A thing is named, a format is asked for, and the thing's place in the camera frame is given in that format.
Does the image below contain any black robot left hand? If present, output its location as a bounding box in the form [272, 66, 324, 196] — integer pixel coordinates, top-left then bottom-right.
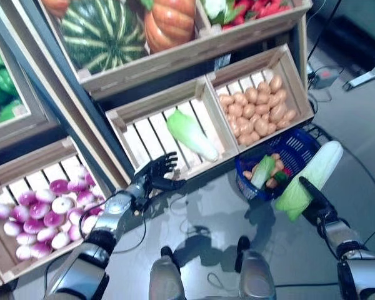
[134, 151, 188, 196]

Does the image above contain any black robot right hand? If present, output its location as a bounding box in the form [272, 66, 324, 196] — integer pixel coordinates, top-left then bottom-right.
[298, 176, 348, 232]

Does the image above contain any large napa cabbage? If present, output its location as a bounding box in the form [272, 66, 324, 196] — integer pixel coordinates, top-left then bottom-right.
[166, 109, 219, 163]
[274, 140, 344, 222]

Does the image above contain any blue plastic shopping basket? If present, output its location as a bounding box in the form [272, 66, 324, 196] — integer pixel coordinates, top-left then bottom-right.
[234, 126, 321, 201]

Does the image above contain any slatted wooden cabbage crate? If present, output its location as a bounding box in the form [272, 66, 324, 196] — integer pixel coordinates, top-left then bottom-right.
[105, 74, 240, 181]

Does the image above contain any small napa cabbage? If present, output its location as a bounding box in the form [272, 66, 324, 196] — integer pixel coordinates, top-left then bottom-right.
[249, 155, 278, 190]

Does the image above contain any purple white onion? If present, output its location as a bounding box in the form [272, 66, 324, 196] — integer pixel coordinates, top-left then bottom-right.
[49, 179, 70, 195]
[73, 165, 91, 182]
[67, 180, 88, 193]
[51, 196, 75, 213]
[17, 191, 38, 207]
[34, 189, 56, 204]

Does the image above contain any silver robot right leg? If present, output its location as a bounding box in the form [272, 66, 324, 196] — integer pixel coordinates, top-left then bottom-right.
[234, 236, 278, 300]

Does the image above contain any wide wooden pumpkin crate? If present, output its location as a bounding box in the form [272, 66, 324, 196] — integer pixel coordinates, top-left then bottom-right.
[37, 0, 213, 84]

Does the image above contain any wooden potato crate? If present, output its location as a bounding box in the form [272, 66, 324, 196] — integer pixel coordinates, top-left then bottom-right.
[206, 42, 315, 154]

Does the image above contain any slatted wooden onion crate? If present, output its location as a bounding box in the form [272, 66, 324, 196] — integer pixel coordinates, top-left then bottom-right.
[0, 137, 113, 284]

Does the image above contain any grey box with red button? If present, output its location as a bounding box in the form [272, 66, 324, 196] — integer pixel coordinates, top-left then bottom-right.
[312, 67, 340, 89]

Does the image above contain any white standing desk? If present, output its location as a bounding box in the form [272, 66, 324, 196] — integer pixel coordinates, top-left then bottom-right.
[342, 51, 375, 92]

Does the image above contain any wooden produce display shelf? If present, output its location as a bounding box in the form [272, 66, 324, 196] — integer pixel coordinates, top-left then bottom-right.
[0, 18, 135, 300]
[0, 0, 310, 194]

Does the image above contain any small orange pumpkin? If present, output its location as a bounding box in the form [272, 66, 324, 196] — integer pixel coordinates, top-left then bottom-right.
[143, 0, 197, 54]

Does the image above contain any green striped pumpkin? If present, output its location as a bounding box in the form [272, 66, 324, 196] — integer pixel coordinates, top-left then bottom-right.
[61, 0, 148, 75]

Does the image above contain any wooden pepper crate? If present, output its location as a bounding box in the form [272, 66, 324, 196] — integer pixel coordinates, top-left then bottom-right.
[0, 31, 51, 148]

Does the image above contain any wooden carrot crate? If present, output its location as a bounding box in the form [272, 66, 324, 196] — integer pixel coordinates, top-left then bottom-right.
[195, 0, 313, 48]

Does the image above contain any white cauliflower with leaves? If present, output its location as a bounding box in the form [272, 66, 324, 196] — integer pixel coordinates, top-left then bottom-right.
[202, 0, 235, 24]

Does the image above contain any black tripod stand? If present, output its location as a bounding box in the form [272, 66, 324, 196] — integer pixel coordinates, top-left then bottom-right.
[306, 0, 343, 62]

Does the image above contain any red carrot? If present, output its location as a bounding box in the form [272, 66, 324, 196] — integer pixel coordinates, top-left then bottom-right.
[257, 4, 290, 18]

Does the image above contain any large orange pumpkin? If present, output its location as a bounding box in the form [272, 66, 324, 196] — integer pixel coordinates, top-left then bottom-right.
[40, 0, 71, 18]

